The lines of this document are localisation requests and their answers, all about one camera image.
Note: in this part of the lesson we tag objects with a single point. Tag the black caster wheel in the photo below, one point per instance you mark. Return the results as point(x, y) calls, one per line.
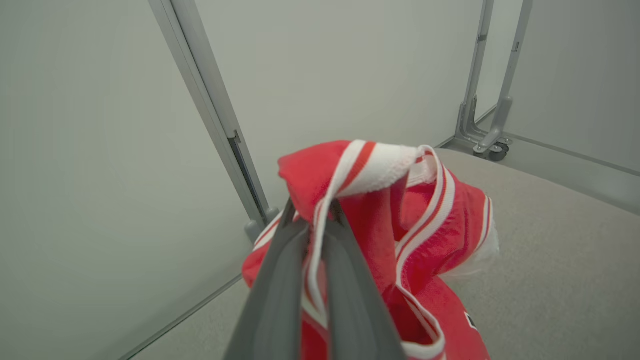
point(499, 154)

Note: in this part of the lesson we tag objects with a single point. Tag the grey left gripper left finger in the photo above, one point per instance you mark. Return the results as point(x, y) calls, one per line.
point(272, 310)

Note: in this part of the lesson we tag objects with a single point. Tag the grey partition leg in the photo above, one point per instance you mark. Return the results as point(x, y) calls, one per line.
point(516, 50)
point(480, 50)

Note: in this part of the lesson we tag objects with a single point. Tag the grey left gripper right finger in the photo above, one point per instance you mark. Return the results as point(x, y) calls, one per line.
point(352, 310)

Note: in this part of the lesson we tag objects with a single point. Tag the grey partition joining post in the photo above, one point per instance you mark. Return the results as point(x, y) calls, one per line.
point(200, 75)

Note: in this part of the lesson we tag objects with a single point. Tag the red jersey shirt white sleeves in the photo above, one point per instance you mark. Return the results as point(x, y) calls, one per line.
point(370, 225)

